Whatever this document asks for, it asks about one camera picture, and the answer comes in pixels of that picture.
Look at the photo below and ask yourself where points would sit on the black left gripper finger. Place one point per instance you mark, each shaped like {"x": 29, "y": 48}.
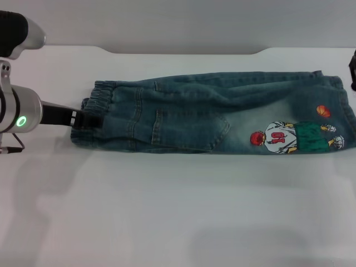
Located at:
{"x": 89, "y": 122}

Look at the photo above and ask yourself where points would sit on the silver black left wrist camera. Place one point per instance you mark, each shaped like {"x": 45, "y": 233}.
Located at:
{"x": 14, "y": 33}

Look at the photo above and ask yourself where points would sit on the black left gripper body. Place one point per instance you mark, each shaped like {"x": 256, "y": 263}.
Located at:
{"x": 55, "y": 114}

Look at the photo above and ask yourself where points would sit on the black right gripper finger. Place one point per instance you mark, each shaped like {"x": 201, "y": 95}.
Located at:
{"x": 353, "y": 62}

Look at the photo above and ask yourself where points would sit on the blue denim shorts with cartoon print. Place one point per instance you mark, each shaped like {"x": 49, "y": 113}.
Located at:
{"x": 180, "y": 119}

